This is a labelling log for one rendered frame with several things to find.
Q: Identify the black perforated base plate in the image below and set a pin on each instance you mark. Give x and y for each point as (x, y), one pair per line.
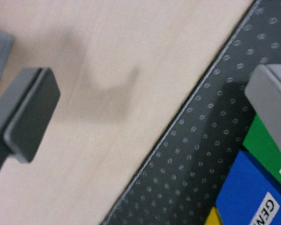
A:
(182, 178)

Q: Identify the blue bin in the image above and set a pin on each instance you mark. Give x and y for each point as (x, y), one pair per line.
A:
(251, 195)

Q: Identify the green open bin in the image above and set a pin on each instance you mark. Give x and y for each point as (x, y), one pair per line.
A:
(261, 145)

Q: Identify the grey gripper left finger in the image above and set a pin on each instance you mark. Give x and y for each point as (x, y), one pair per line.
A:
(26, 109)

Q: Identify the yellow open bin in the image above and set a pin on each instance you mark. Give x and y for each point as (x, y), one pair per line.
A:
(215, 218)

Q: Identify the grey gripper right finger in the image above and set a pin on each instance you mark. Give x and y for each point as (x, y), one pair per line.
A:
(264, 93)

